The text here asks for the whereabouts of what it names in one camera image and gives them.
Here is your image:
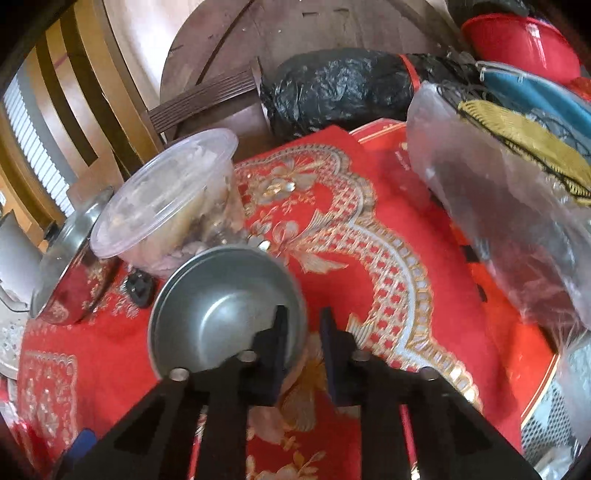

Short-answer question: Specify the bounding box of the small steel bowl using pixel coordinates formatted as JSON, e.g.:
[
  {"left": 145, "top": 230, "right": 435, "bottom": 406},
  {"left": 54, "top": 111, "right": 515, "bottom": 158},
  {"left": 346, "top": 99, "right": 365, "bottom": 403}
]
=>
[{"left": 147, "top": 245, "right": 308, "bottom": 378}]

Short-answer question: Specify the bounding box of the black power plug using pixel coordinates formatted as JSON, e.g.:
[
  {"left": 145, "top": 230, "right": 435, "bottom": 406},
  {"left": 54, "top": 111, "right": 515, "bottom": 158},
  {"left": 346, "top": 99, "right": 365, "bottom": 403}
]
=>
[{"left": 124, "top": 269, "right": 156, "bottom": 309}]

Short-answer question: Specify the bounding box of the steel wok with glass lid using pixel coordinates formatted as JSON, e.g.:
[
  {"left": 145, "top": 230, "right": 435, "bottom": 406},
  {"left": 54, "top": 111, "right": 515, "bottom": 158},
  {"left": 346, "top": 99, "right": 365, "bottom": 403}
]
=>
[{"left": 29, "top": 187, "right": 120, "bottom": 326}]

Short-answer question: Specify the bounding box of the cream plastic basket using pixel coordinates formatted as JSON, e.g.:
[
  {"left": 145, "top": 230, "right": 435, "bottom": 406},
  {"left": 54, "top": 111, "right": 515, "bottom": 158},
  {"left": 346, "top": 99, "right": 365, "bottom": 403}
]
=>
[{"left": 0, "top": 288, "right": 29, "bottom": 380}]

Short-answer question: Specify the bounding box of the white electric kettle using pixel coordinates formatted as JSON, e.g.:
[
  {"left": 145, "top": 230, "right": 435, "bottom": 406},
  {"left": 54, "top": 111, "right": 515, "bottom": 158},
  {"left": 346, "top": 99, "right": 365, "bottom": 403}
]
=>
[{"left": 0, "top": 211, "right": 43, "bottom": 305}]

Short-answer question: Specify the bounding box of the clear plastic food container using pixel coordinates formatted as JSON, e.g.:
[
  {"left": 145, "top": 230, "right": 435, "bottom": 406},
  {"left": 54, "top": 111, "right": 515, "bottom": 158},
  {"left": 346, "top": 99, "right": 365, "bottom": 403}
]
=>
[{"left": 90, "top": 128, "right": 245, "bottom": 279}]

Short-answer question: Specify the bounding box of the red floral tablecloth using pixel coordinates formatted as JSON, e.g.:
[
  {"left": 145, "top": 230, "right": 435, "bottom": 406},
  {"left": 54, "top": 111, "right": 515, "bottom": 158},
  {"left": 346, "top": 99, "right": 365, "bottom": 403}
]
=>
[{"left": 13, "top": 126, "right": 521, "bottom": 479}]

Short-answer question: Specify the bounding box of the clear plastic bag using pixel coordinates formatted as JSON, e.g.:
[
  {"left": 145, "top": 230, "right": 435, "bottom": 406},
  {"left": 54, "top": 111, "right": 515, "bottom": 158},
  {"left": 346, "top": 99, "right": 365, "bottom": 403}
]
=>
[{"left": 407, "top": 82, "right": 590, "bottom": 327}]

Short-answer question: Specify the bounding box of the yellow woven item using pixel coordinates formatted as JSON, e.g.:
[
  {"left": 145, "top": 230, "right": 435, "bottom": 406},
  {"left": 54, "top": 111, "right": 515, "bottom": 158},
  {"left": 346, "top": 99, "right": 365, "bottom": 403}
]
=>
[{"left": 457, "top": 100, "right": 590, "bottom": 206}]

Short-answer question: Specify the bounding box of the blue plastic plate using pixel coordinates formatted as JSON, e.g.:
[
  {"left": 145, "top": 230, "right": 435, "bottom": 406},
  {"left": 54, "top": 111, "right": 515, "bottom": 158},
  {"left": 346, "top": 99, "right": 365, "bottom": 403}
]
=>
[{"left": 476, "top": 61, "right": 590, "bottom": 162}]

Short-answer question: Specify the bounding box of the dark wooden chair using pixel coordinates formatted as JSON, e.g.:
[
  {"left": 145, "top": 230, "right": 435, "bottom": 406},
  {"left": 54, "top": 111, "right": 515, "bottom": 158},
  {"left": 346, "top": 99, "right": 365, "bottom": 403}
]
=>
[{"left": 147, "top": 57, "right": 277, "bottom": 161}]

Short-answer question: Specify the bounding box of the black plastic bag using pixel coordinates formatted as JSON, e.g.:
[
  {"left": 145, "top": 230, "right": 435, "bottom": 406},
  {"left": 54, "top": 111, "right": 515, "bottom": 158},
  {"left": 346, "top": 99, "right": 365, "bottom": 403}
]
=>
[{"left": 260, "top": 48, "right": 478, "bottom": 141}]

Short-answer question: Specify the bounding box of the red plastic basin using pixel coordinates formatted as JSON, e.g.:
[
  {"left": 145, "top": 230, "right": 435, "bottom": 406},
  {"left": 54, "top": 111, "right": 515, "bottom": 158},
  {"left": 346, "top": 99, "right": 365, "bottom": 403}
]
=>
[{"left": 461, "top": 13, "right": 581, "bottom": 84}]

